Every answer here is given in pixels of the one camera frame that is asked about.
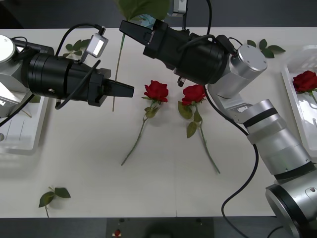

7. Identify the pale grey right wrist camera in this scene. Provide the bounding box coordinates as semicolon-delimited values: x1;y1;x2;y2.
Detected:
172;0;188;17

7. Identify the black floor cable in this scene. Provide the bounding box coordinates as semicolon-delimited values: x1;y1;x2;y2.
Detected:
268;225;284;238

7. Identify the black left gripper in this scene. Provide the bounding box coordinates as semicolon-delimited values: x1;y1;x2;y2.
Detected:
66;61;135;108

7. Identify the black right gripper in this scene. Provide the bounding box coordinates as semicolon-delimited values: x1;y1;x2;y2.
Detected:
119;19;192;69

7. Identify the pale grey left wrist camera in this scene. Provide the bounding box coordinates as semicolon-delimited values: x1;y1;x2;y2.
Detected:
80;33;109;63

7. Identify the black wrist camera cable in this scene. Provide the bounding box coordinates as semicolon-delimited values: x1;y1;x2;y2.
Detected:
54;23;106;110
177;0;216;54

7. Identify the long black arm cable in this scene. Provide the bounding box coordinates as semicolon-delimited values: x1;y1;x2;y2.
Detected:
203;85;260;238

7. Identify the red rose with green stem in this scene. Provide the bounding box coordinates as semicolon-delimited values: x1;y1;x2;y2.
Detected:
120;80;169;166
293;70;317;105
177;84;221;174

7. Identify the black left wrist camera cable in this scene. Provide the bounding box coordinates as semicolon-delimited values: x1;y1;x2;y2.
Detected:
54;23;106;110

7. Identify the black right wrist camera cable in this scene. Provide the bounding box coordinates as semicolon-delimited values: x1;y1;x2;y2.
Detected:
177;0;216;54

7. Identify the pale grey wrist camera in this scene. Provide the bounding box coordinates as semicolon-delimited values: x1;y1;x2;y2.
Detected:
80;33;109;63
172;0;188;17

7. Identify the white shallow plastic box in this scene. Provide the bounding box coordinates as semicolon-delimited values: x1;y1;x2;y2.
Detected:
281;44;317;159
0;95;50;151

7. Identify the loose green leaf twig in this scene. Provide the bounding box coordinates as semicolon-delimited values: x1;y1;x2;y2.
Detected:
38;185;71;218
247;39;286;59
62;39;91;59

